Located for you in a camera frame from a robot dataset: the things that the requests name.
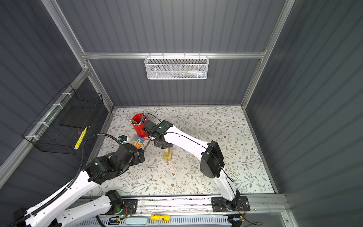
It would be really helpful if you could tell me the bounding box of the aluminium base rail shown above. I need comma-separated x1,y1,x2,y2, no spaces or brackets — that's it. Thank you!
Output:
123,194,291,216

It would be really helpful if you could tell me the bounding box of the wood block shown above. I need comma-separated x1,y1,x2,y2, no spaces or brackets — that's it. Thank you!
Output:
163,148,173,161

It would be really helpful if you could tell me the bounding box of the white wire mesh basket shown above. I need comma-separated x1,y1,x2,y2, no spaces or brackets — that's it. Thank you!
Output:
144,55,209,80

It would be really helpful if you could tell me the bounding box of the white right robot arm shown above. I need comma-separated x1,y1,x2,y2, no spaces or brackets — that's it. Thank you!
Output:
143,121,251,213

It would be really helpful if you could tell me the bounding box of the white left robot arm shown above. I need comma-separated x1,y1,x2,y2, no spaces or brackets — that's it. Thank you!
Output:
8,133,145,227

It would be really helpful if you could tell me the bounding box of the red pen cup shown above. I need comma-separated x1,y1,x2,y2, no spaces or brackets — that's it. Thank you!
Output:
131,113,148,138

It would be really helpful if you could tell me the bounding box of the black wire basket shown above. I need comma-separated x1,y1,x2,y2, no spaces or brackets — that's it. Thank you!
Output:
22,86,104,155

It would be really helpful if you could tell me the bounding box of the yellow highlighter in basket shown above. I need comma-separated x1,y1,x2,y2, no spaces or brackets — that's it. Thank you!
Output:
74,127,88,150

